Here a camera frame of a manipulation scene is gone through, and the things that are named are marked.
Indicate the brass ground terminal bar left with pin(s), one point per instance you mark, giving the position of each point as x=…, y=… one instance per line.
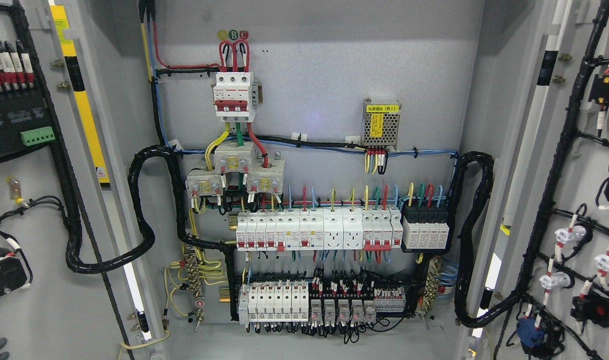
x=193, y=277

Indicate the brass ground terminal bar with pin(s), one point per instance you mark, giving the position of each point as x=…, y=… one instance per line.
x=193, y=277
x=431, y=287

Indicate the black digital power meter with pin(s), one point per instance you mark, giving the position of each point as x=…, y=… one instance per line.
x=21, y=111

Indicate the grey current transformer left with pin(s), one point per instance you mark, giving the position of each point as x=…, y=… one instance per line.
x=204, y=183

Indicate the grey current transformer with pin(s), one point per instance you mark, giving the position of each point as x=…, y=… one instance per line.
x=266, y=180
x=230, y=157
x=204, y=183

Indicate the lower relay terminal row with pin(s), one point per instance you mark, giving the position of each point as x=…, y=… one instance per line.
x=319, y=305

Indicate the grey current transformer upper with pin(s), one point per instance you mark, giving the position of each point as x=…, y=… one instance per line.
x=230, y=157

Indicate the grey current transformer right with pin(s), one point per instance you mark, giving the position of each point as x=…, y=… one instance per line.
x=266, y=180

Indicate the red white main breaker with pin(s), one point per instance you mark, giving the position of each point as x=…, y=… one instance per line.
x=235, y=96

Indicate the white breaker and socket row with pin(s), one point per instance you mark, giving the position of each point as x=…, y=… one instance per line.
x=343, y=228

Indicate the brass ground terminal bar right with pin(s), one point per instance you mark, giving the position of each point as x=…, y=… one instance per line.
x=431, y=287

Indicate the perforated metal power supply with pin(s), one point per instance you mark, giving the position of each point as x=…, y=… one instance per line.
x=381, y=117

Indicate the black surge protector block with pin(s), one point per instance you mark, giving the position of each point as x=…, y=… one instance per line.
x=425, y=229

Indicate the black white rotary switch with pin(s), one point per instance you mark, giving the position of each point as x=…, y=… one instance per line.
x=12, y=272

